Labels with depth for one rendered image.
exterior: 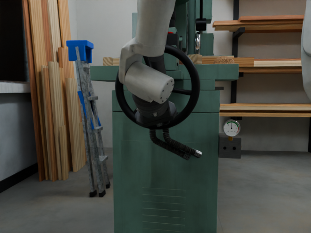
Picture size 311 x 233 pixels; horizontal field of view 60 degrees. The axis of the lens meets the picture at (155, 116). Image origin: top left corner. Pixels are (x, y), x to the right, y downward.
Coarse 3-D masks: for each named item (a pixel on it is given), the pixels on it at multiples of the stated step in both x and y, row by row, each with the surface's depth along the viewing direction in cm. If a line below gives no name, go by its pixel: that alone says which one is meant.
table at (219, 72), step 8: (200, 64) 105; (208, 64) 104; (216, 64) 104; (224, 64) 103; (232, 64) 103; (96, 72) 112; (104, 72) 112; (112, 72) 111; (168, 72) 98; (176, 72) 97; (184, 72) 106; (200, 72) 105; (208, 72) 104; (216, 72) 104; (224, 72) 103; (232, 72) 103; (96, 80) 116; (104, 80) 116; (112, 80) 116; (216, 80) 116; (224, 80) 116; (232, 80) 116
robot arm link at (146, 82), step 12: (156, 60) 61; (132, 72) 61; (144, 72) 60; (156, 72) 60; (132, 84) 61; (144, 84) 60; (156, 84) 58; (168, 84) 60; (132, 96) 68; (144, 96) 62; (156, 96) 59; (168, 96) 63; (144, 108) 67; (156, 108) 68
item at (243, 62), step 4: (204, 60) 119; (208, 60) 119; (212, 60) 119; (236, 60) 117; (240, 60) 117; (244, 60) 116; (248, 60) 116; (252, 60) 116; (240, 64) 117; (244, 64) 116; (248, 64) 116; (252, 64) 116
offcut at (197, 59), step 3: (195, 54) 105; (198, 54) 105; (189, 57) 107; (192, 57) 106; (195, 57) 105; (198, 57) 105; (201, 57) 108; (192, 60) 106; (195, 60) 105; (198, 60) 105; (201, 60) 108; (195, 63) 105; (198, 63) 106; (201, 63) 108
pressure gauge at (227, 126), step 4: (228, 120) 99; (232, 120) 98; (224, 124) 99; (228, 124) 99; (232, 124) 99; (236, 124) 98; (224, 128) 99; (228, 128) 99; (232, 128) 99; (236, 128) 99; (240, 128) 98; (224, 132) 99; (228, 132) 99; (232, 132) 99; (236, 132) 99; (228, 136) 102; (232, 136) 99
